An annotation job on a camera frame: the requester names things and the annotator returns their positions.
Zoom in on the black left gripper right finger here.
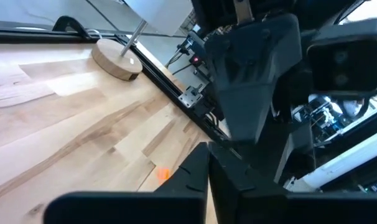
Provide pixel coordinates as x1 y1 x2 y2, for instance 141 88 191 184
208 141 288 224

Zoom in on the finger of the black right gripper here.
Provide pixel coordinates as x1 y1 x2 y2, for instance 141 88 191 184
203 14 303 144
274 121 317 185

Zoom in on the small orange die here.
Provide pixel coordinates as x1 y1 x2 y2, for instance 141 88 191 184
156 167 171 181

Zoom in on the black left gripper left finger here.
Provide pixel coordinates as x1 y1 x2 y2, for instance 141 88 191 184
154 142 210 224

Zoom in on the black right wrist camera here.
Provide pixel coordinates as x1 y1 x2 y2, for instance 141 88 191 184
306 18 377 98

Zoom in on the white cylinder table lamp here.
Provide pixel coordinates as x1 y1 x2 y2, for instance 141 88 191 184
91 0 194 82

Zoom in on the black metal table frame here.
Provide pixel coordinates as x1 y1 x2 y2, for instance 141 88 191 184
0 15 231 142

